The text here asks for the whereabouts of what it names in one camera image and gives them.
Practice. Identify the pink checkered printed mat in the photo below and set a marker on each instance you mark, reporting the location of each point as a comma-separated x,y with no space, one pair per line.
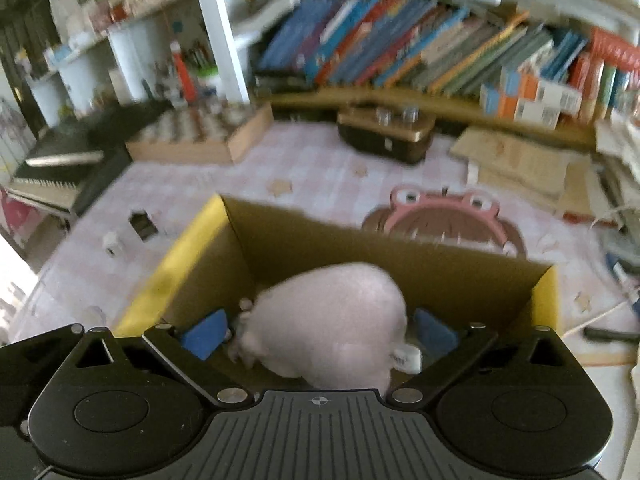
310,170

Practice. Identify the black hand tool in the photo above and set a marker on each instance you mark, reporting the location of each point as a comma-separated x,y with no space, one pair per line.
610,334

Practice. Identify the pink plush toy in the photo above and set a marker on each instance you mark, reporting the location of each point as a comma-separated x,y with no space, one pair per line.
330,320

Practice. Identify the black keyboard piano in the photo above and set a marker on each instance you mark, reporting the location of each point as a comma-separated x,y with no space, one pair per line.
65,160

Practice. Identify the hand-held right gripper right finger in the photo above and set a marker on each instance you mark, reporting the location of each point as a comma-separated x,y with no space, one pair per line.
436,336

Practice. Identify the white shelf frame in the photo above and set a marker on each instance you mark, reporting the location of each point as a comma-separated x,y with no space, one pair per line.
220,35

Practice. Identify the small white block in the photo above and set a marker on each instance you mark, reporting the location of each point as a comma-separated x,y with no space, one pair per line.
112,245

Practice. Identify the stack of orange white boxes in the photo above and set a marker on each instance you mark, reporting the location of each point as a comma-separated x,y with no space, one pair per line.
530,97

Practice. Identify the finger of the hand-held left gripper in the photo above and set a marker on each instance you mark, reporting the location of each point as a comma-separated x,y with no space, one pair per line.
35,370

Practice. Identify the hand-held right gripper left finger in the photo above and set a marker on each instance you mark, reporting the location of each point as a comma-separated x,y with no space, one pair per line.
205,336

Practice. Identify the wooden shelf ledge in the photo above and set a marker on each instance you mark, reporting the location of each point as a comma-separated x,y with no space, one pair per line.
450,105

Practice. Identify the pile of thin wooden boards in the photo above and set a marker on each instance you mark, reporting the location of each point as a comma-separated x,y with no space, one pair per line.
525,160

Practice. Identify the black box with gold lid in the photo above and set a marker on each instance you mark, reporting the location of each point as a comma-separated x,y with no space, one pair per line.
385,135

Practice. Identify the row of colourful books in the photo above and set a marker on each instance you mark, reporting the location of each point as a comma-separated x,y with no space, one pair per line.
425,45

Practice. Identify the brown cardboard box yellow rim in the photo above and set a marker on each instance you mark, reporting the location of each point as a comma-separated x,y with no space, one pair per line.
310,240

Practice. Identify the red bottle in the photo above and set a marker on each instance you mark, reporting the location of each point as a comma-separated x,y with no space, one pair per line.
180,72

